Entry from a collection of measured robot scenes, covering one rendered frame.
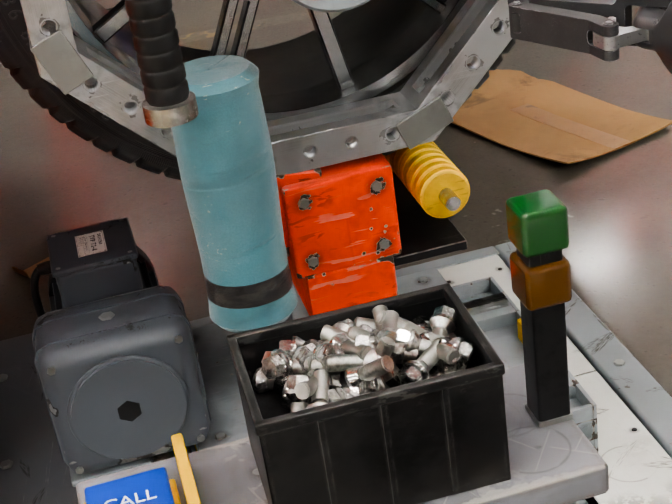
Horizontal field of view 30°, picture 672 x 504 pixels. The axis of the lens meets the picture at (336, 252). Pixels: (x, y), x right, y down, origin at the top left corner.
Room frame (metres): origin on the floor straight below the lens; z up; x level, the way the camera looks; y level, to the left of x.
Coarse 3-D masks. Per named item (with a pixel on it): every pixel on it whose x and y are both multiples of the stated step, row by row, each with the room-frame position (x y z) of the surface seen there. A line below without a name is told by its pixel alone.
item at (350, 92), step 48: (384, 0) 1.47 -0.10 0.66; (432, 0) 1.33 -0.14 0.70; (96, 48) 1.24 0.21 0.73; (192, 48) 1.48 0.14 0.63; (240, 48) 1.29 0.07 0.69; (288, 48) 1.48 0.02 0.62; (336, 48) 1.31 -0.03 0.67; (384, 48) 1.36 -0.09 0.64; (288, 96) 1.32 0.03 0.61; (336, 96) 1.29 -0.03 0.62
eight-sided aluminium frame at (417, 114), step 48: (48, 0) 1.15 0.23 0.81; (480, 0) 1.27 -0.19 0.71; (48, 48) 1.14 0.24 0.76; (432, 48) 1.28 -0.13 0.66; (480, 48) 1.23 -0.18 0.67; (96, 96) 1.15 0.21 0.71; (144, 96) 1.16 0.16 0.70; (384, 96) 1.26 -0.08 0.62; (432, 96) 1.22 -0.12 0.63; (288, 144) 1.19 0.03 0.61; (336, 144) 1.20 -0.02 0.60; (384, 144) 1.21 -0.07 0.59
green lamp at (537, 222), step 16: (544, 192) 0.90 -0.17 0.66; (512, 208) 0.89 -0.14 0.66; (528, 208) 0.88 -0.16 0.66; (544, 208) 0.88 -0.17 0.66; (560, 208) 0.88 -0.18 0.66; (512, 224) 0.89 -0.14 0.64; (528, 224) 0.87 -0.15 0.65; (544, 224) 0.87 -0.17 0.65; (560, 224) 0.87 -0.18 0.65; (512, 240) 0.89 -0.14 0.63; (528, 240) 0.87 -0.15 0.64; (544, 240) 0.87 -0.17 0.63; (560, 240) 0.87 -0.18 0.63; (528, 256) 0.87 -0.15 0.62
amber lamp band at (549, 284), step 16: (512, 256) 0.90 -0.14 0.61; (512, 272) 0.90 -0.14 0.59; (528, 272) 0.87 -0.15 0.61; (544, 272) 0.87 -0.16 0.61; (560, 272) 0.87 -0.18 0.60; (512, 288) 0.90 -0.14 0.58; (528, 288) 0.87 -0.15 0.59; (544, 288) 0.87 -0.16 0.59; (560, 288) 0.87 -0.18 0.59; (528, 304) 0.87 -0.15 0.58; (544, 304) 0.87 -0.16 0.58
